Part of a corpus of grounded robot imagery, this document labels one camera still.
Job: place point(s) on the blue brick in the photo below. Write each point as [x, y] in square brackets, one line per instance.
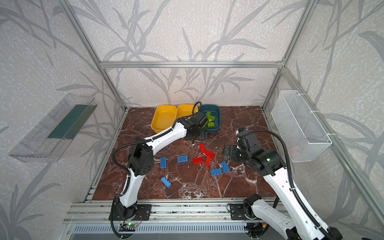
[163, 164]
[216, 172]
[182, 159]
[225, 167]
[166, 182]

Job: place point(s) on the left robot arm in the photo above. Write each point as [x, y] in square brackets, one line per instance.
[142, 152]

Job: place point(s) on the left yellow bin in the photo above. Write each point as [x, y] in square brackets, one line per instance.
[163, 118]

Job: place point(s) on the red brick top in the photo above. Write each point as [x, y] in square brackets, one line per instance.
[202, 148]

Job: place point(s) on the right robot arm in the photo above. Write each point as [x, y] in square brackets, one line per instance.
[302, 221]

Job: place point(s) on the red brick vertical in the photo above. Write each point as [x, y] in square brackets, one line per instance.
[208, 161]

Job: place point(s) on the clear acrylic shelf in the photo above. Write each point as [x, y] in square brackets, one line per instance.
[50, 138]

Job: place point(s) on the blue brick centre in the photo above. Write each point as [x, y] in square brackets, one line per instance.
[182, 159]

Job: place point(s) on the blue brick bottom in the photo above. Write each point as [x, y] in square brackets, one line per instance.
[166, 182]

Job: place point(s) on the blue brick lower right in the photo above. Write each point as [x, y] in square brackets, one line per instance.
[216, 172]

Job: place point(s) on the red brick diagonal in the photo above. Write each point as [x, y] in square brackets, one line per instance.
[210, 154]

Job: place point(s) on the middle yellow bin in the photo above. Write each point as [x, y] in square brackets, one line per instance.
[185, 110]

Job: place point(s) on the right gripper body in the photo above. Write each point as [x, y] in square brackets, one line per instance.
[229, 153]

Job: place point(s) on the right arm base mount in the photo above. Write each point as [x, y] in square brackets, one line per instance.
[241, 212]

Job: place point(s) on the red brick lower left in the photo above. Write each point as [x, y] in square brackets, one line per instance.
[198, 161]

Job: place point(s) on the white wire basket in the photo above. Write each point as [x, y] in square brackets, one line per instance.
[299, 127]

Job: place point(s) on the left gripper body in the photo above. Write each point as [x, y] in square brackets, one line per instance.
[197, 135]

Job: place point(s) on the teal bin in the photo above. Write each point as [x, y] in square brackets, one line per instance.
[216, 112]

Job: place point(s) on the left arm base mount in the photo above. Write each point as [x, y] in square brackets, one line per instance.
[134, 213]

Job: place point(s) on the yellow bin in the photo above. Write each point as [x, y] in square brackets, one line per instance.
[185, 110]
[163, 118]

